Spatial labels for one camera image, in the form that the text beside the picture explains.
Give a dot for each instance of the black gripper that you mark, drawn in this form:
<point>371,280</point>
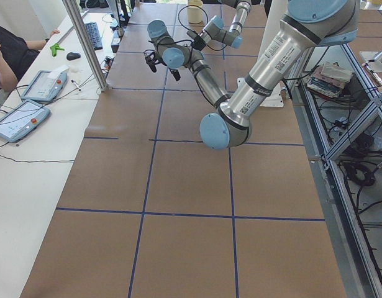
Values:
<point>176,73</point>

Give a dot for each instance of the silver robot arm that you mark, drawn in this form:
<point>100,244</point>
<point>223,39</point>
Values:
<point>214,29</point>
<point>305,24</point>

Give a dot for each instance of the cream ceramic jar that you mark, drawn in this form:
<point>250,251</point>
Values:
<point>194,11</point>

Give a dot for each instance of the black keyboard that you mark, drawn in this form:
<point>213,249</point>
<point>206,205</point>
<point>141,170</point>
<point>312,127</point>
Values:
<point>93,35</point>

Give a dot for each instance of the black computer mouse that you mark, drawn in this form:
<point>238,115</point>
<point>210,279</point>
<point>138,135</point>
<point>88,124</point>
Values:
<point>73,56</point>

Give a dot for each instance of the green plastic clamp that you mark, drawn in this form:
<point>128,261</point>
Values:
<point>55,48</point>

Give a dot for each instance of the far teach pendant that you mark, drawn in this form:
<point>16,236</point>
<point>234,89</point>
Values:
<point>45,87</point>

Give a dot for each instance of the teach pendant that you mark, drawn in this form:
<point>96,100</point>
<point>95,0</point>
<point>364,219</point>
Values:
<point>22,120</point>
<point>45,87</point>

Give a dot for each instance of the stack of books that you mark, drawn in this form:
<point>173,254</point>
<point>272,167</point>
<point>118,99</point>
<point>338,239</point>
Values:
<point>329,80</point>

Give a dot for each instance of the near teach pendant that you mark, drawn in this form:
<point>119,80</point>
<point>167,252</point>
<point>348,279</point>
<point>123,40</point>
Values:
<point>22,120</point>

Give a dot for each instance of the seated person in black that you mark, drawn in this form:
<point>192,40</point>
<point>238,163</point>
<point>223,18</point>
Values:
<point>16,56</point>

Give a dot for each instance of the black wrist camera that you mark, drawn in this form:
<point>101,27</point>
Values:
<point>198,43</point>
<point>151,60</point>

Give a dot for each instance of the white camera pole base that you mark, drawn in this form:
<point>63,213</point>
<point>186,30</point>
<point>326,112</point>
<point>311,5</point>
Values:
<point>261,73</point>

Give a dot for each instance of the aluminium frame post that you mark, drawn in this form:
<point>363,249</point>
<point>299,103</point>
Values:
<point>78,24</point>

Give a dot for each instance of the aluminium frame rack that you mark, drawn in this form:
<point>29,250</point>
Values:
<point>343,137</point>

